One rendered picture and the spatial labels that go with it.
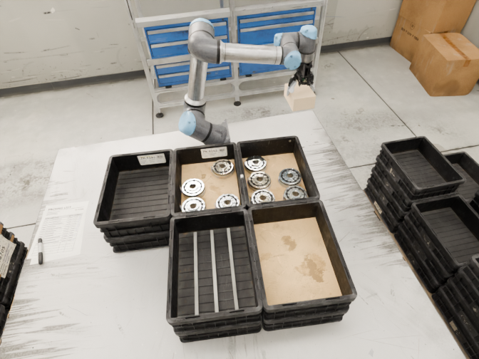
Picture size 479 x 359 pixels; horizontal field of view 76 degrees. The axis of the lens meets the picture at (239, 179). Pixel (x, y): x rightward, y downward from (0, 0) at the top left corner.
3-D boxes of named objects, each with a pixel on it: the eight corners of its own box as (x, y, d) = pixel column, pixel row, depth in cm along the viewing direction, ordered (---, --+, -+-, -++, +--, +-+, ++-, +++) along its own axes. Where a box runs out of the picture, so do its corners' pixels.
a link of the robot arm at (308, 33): (297, 24, 142) (316, 23, 143) (295, 48, 151) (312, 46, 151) (301, 31, 137) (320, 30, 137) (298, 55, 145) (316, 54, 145)
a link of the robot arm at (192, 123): (197, 146, 167) (175, 135, 159) (197, 128, 175) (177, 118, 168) (210, 132, 160) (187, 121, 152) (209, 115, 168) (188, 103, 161)
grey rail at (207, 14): (132, 24, 263) (131, 18, 260) (323, 1, 280) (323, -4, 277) (132, 28, 257) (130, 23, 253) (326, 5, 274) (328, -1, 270)
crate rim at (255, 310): (171, 219, 122) (170, 216, 120) (246, 211, 123) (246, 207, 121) (167, 326, 95) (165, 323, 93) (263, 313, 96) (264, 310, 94)
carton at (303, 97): (284, 95, 176) (284, 83, 170) (304, 92, 177) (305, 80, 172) (292, 111, 165) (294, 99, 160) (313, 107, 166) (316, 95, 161)
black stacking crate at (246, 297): (176, 233, 129) (170, 217, 120) (246, 225, 130) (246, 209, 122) (174, 335, 102) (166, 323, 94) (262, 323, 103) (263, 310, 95)
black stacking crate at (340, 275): (248, 224, 130) (247, 208, 122) (316, 216, 131) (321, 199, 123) (264, 323, 103) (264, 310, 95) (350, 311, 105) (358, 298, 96)
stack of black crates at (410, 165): (362, 189, 226) (380, 142, 193) (400, 182, 229) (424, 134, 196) (390, 235, 200) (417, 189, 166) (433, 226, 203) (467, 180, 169)
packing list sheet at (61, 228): (42, 206, 156) (41, 206, 155) (89, 199, 158) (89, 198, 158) (24, 266, 134) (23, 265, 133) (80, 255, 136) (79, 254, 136)
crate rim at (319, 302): (246, 211, 123) (246, 207, 121) (321, 202, 125) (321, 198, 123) (264, 313, 96) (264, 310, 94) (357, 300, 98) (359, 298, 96)
